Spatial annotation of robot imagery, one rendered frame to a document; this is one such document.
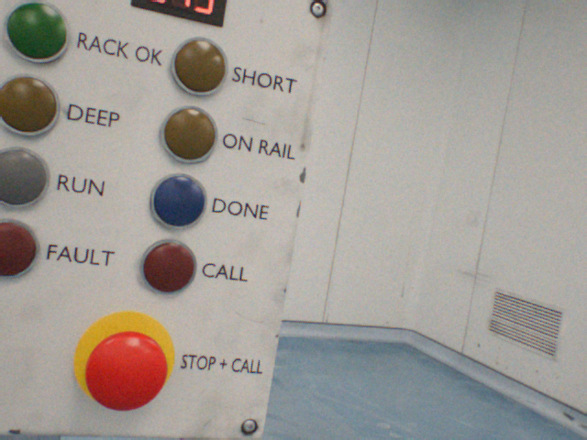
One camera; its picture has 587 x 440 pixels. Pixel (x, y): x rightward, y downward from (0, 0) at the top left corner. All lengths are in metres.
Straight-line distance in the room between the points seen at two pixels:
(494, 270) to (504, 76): 1.30
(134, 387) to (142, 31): 0.18
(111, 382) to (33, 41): 0.17
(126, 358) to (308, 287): 4.23
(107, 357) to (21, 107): 0.13
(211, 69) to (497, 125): 4.27
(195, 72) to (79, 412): 0.19
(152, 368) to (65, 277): 0.07
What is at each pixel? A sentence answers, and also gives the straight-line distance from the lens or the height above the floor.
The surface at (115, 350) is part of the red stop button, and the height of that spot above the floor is 0.95.
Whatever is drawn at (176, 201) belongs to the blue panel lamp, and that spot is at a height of 1.03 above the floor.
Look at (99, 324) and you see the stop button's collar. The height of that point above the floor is 0.96.
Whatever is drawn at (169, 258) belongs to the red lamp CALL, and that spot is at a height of 1.00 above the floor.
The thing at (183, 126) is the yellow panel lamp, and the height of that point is 1.07.
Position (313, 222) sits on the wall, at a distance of 4.48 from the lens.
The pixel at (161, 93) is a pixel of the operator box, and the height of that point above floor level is 1.08.
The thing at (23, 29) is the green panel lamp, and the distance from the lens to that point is 0.35.
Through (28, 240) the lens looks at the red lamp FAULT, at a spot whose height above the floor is 1.00.
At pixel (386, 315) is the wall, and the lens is 4.92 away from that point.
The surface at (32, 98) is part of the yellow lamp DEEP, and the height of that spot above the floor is 1.07.
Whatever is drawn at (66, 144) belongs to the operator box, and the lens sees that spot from 0.35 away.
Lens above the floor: 1.05
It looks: 3 degrees down
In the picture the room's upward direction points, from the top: 9 degrees clockwise
